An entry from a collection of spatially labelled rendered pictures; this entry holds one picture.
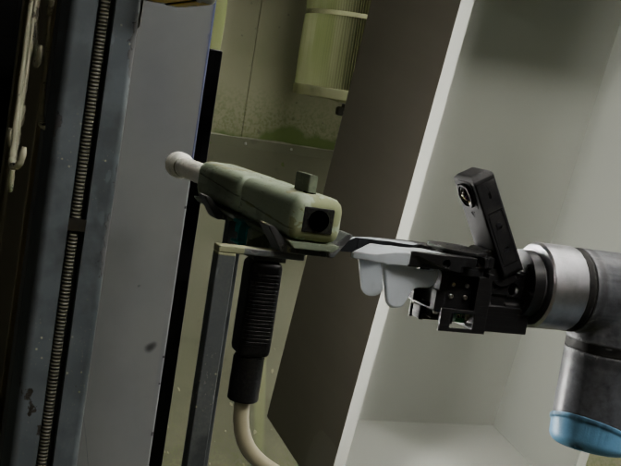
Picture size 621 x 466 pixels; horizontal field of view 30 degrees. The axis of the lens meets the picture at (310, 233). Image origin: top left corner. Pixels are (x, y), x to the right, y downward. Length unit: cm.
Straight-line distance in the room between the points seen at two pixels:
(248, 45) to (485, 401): 134
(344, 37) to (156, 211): 180
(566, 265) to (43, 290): 53
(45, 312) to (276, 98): 259
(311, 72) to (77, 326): 233
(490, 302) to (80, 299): 42
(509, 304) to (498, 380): 163
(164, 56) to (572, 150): 135
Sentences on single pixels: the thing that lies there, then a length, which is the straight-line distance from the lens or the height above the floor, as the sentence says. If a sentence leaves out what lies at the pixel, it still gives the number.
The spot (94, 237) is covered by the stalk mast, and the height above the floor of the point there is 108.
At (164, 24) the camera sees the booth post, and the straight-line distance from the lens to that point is 154.
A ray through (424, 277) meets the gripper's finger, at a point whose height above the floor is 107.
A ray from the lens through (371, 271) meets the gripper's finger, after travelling 118.
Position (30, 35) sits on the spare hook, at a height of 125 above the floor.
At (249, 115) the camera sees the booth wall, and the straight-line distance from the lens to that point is 355.
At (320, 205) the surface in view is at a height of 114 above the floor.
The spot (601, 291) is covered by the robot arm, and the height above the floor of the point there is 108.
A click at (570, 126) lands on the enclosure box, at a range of 267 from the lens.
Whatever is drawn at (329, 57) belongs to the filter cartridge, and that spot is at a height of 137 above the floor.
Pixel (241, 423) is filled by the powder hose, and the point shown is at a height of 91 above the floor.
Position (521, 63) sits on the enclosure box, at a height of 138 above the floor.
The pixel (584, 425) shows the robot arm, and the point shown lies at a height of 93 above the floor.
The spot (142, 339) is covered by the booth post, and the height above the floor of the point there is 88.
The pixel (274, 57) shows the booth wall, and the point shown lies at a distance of 357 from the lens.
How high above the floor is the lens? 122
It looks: 6 degrees down
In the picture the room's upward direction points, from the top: 9 degrees clockwise
